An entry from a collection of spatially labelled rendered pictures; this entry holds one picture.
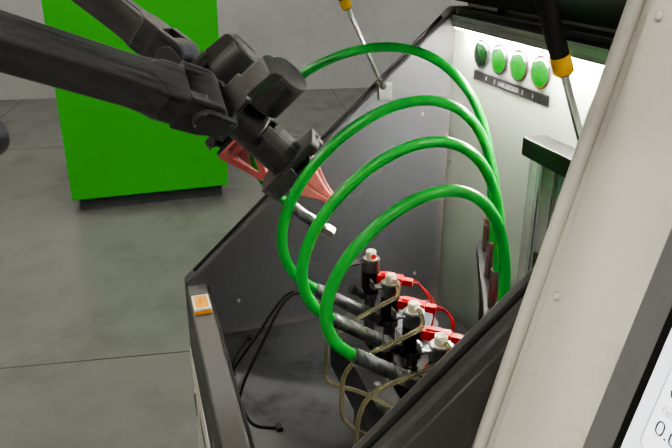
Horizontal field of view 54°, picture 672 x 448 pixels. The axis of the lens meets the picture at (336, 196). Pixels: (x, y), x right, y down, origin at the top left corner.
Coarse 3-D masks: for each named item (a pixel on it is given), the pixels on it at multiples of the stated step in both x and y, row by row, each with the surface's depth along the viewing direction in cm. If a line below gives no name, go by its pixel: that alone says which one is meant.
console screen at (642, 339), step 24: (648, 288) 51; (648, 312) 50; (648, 336) 50; (624, 360) 52; (648, 360) 50; (624, 384) 52; (648, 384) 50; (600, 408) 54; (624, 408) 52; (648, 408) 49; (600, 432) 53; (624, 432) 51; (648, 432) 49
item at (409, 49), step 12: (348, 48) 97; (360, 48) 96; (372, 48) 96; (384, 48) 96; (396, 48) 96; (408, 48) 96; (420, 48) 96; (324, 60) 97; (336, 60) 97; (432, 60) 96; (444, 60) 96; (300, 72) 98; (312, 72) 98; (456, 72) 96; (468, 84) 97; (468, 96) 97; (480, 108) 98; (480, 120) 98; (492, 144) 100; (252, 156) 104
